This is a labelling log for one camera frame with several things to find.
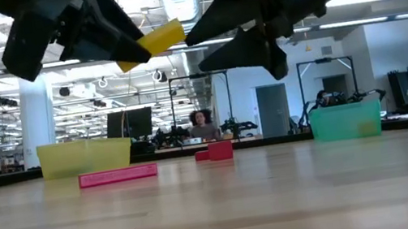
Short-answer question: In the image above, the long yellow block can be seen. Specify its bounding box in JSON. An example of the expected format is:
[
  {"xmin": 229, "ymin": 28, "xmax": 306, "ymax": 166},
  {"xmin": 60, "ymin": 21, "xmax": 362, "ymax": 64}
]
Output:
[{"xmin": 111, "ymin": 17, "xmax": 191, "ymax": 75}]

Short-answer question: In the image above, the white pillar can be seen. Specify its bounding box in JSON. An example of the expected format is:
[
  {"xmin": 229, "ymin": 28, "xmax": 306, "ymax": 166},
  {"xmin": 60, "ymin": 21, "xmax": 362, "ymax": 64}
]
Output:
[{"xmin": 11, "ymin": 72, "xmax": 64, "ymax": 171}]

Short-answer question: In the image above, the red rectangular block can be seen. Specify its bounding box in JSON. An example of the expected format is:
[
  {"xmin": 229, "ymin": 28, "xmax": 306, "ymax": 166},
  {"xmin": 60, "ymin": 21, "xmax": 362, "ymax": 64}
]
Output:
[{"xmin": 194, "ymin": 149, "xmax": 211, "ymax": 162}]

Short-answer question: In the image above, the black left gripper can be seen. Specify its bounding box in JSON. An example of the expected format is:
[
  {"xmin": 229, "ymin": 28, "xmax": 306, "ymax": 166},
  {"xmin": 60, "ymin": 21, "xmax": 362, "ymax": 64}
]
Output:
[{"xmin": 0, "ymin": 0, "xmax": 155, "ymax": 89}]

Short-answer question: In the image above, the long pink block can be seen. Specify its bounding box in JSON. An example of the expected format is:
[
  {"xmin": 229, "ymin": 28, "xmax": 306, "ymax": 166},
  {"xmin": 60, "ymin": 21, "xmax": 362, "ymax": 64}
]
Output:
[{"xmin": 76, "ymin": 162, "xmax": 160, "ymax": 190}]

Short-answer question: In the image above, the black monitor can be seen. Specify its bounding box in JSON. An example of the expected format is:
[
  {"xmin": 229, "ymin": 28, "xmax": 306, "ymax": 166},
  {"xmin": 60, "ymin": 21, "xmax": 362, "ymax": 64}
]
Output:
[{"xmin": 103, "ymin": 106, "xmax": 156, "ymax": 143}]

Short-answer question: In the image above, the yellow translucent plastic bin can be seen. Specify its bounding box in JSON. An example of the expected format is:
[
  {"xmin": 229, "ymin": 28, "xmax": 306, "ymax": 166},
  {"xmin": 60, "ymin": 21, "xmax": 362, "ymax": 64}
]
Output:
[{"xmin": 35, "ymin": 132, "xmax": 136, "ymax": 182}]

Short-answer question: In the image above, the black gantry frame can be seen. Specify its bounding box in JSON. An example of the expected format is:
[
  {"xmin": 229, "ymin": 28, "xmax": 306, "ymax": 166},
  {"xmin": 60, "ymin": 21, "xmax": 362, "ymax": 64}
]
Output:
[
  {"xmin": 166, "ymin": 68, "xmax": 236, "ymax": 129},
  {"xmin": 295, "ymin": 53, "xmax": 361, "ymax": 113}
]

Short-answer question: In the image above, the grey door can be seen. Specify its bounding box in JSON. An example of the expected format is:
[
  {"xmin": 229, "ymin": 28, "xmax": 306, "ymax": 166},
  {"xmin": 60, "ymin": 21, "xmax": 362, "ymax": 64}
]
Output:
[
  {"xmin": 254, "ymin": 82, "xmax": 294, "ymax": 140},
  {"xmin": 320, "ymin": 73, "xmax": 350, "ymax": 98}
]

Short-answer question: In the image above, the person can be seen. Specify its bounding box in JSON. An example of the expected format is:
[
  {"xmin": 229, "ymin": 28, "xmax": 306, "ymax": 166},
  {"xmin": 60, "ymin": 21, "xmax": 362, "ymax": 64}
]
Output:
[
  {"xmin": 186, "ymin": 106, "xmax": 222, "ymax": 145},
  {"xmin": 314, "ymin": 87, "xmax": 341, "ymax": 110}
]

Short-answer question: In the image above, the black cabinet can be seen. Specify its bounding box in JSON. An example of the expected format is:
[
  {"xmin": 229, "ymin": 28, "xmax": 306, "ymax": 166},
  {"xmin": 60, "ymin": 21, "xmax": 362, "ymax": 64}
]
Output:
[{"xmin": 386, "ymin": 68, "xmax": 408, "ymax": 108}]

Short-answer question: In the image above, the green translucent plastic bin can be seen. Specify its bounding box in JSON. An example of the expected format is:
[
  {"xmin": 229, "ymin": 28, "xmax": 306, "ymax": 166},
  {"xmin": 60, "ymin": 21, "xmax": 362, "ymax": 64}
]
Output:
[{"xmin": 307, "ymin": 97, "xmax": 386, "ymax": 146}]

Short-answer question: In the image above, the red cube block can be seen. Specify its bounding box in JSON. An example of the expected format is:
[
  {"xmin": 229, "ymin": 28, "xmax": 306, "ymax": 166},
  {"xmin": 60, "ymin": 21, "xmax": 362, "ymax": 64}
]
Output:
[{"xmin": 206, "ymin": 139, "xmax": 235, "ymax": 163}]

